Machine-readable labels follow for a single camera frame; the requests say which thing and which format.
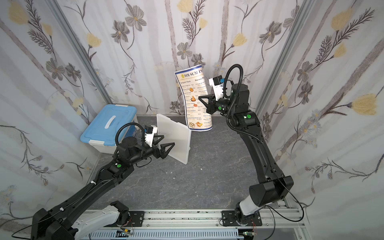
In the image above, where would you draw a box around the blue lidded storage box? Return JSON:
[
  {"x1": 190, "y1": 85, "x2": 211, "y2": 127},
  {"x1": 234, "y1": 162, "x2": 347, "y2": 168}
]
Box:
[{"x1": 80, "y1": 105, "x2": 138, "y2": 154}]

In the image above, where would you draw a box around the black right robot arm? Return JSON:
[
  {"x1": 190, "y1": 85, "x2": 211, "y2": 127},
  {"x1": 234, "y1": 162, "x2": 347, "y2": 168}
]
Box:
[{"x1": 199, "y1": 64, "x2": 294, "y2": 225}]

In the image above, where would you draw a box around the black mounting plate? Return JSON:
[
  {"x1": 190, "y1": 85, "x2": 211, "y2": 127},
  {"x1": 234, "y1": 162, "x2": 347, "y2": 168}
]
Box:
[
  {"x1": 127, "y1": 211, "x2": 145, "y2": 227},
  {"x1": 220, "y1": 210, "x2": 239, "y2": 227}
]

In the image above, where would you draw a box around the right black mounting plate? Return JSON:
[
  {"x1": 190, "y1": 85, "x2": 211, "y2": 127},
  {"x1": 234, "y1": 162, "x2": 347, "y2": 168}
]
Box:
[{"x1": 220, "y1": 210, "x2": 239, "y2": 227}]

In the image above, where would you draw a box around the laminated dim sum menu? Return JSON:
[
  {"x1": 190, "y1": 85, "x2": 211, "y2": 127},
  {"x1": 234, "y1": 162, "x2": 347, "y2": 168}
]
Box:
[{"x1": 175, "y1": 65, "x2": 213, "y2": 132}]

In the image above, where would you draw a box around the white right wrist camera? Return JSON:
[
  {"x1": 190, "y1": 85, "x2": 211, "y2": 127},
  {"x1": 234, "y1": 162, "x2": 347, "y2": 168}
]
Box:
[{"x1": 209, "y1": 75, "x2": 225, "y2": 101}]

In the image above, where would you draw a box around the white slotted cable duct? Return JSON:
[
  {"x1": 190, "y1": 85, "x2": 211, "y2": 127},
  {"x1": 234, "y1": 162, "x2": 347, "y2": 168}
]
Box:
[{"x1": 83, "y1": 229, "x2": 244, "y2": 240}]

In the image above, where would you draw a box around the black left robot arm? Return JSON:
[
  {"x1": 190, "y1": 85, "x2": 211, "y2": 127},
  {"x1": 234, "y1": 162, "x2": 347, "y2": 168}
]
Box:
[{"x1": 30, "y1": 123, "x2": 175, "y2": 240}]

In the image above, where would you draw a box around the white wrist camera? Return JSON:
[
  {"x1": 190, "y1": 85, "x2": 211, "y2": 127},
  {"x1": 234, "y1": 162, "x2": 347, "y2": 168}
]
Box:
[
  {"x1": 145, "y1": 126, "x2": 158, "y2": 147},
  {"x1": 209, "y1": 75, "x2": 225, "y2": 101}
]

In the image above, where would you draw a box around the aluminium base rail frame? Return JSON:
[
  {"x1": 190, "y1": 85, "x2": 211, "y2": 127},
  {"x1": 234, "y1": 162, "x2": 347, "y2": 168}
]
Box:
[{"x1": 76, "y1": 206, "x2": 311, "y2": 240}]

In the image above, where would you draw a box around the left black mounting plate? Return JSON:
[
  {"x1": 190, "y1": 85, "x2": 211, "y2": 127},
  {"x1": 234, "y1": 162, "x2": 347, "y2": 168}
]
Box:
[{"x1": 127, "y1": 211, "x2": 145, "y2": 227}]

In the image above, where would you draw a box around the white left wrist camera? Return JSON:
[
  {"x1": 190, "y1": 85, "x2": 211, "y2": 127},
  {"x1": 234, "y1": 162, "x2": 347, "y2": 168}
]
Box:
[{"x1": 145, "y1": 126, "x2": 158, "y2": 147}]

